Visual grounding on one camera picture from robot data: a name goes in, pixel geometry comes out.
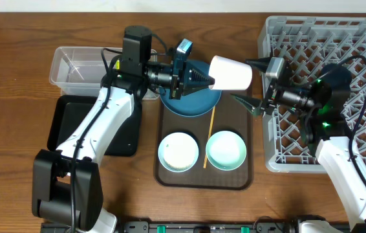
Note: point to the white pink cup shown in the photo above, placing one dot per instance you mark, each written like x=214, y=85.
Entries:
x=229, y=74

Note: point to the clear plastic bin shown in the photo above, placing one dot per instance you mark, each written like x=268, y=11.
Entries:
x=77, y=70

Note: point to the mint green small bowl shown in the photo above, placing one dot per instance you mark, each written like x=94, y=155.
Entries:
x=226, y=150

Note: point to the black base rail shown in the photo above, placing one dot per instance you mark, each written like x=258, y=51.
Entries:
x=145, y=227

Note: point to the wooden chopstick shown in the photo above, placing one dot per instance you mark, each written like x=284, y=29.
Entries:
x=209, y=135

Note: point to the brown serving tray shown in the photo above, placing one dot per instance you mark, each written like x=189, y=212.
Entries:
x=229, y=116

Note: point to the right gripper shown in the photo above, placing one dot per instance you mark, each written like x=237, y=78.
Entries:
x=273, y=102

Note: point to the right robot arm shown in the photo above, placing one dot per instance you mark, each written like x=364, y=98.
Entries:
x=323, y=127

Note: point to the dark blue bowl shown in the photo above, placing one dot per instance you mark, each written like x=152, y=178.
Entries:
x=192, y=105

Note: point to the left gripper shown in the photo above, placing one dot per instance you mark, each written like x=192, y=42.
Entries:
x=187, y=74

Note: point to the light blue small bowl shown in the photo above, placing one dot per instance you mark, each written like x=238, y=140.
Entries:
x=178, y=152

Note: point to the black plastic tray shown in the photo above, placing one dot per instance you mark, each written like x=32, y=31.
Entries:
x=71, y=110

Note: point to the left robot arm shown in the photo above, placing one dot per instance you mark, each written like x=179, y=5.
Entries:
x=66, y=185

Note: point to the grey dishwasher rack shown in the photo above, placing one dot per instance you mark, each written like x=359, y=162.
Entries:
x=308, y=43

